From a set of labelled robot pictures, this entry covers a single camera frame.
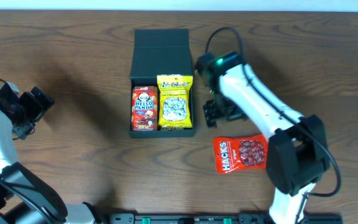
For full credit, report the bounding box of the yellow Hacks candy bag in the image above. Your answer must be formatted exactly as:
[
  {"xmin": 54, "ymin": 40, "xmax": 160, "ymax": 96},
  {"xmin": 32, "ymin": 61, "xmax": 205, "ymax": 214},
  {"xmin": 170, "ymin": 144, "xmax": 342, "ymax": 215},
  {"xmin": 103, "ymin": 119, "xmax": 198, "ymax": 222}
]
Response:
[{"xmin": 157, "ymin": 74, "xmax": 193, "ymax": 130}]

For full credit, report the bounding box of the red Hacks candy bag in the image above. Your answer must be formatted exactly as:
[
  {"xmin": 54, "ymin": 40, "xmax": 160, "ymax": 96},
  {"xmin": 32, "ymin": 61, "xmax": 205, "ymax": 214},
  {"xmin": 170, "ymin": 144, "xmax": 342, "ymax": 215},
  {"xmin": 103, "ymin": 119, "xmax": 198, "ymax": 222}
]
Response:
[{"xmin": 213, "ymin": 134, "xmax": 268, "ymax": 174}]

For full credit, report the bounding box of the black gift box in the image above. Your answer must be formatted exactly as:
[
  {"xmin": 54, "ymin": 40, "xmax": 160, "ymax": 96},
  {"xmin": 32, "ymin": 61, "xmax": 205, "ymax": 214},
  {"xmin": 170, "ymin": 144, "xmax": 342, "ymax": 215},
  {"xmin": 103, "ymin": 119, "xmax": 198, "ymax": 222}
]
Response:
[{"xmin": 129, "ymin": 28, "xmax": 196, "ymax": 139}]

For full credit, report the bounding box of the red Hello Panda box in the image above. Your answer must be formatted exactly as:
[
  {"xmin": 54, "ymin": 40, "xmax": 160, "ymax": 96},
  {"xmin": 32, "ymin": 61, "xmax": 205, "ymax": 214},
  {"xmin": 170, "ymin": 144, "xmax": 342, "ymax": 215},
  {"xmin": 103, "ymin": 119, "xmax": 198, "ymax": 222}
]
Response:
[{"xmin": 131, "ymin": 86, "xmax": 158, "ymax": 131}]

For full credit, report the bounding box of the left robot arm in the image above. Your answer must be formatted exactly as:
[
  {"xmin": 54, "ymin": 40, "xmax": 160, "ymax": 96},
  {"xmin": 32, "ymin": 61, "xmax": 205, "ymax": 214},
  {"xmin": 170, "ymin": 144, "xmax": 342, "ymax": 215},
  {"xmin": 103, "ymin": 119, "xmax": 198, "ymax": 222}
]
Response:
[{"xmin": 0, "ymin": 82, "xmax": 102, "ymax": 223}]

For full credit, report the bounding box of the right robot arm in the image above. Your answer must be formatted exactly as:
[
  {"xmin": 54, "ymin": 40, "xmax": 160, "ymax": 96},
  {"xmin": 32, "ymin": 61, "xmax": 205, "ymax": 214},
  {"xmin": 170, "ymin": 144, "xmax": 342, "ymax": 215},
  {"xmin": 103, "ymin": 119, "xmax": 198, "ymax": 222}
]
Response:
[{"xmin": 195, "ymin": 52, "xmax": 330, "ymax": 223}]

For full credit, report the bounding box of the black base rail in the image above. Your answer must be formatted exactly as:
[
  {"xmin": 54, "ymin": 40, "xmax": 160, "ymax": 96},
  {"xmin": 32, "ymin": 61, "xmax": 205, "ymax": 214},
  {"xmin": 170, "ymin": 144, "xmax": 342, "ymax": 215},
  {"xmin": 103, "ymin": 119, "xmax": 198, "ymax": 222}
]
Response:
[{"xmin": 109, "ymin": 212, "xmax": 344, "ymax": 224}]

